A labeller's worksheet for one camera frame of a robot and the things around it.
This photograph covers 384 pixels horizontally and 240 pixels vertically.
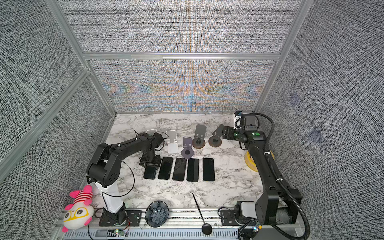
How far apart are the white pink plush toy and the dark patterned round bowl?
270 mm

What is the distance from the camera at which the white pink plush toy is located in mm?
690

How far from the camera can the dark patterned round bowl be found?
0.72 meters
